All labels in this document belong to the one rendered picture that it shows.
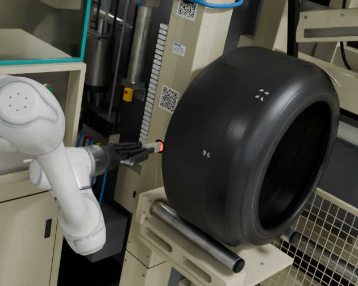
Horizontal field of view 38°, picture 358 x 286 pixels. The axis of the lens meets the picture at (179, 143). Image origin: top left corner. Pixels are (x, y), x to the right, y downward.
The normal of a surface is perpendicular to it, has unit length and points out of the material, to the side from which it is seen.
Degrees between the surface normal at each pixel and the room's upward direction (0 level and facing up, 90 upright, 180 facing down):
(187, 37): 90
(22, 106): 55
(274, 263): 0
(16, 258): 90
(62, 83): 90
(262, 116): 61
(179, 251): 90
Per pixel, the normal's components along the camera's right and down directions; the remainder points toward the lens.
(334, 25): -0.69, 0.15
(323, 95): 0.78, 0.18
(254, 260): 0.20, -0.90
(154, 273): 0.69, 0.40
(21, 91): 0.26, -0.10
